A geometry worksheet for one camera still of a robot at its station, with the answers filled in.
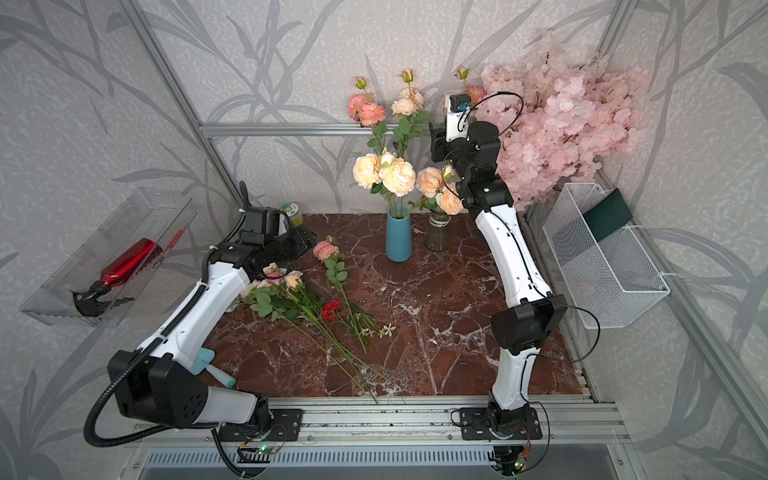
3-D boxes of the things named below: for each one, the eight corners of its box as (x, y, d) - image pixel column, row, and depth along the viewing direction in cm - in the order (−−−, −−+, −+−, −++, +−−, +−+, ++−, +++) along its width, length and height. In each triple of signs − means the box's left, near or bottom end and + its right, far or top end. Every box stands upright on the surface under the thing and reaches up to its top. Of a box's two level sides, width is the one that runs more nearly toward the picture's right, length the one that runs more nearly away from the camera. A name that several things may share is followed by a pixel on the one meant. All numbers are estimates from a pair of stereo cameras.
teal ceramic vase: (388, 262, 108) (386, 224, 92) (389, 246, 113) (387, 207, 97) (410, 262, 108) (411, 224, 92) (409, 246, 113) (411, 207, 97)
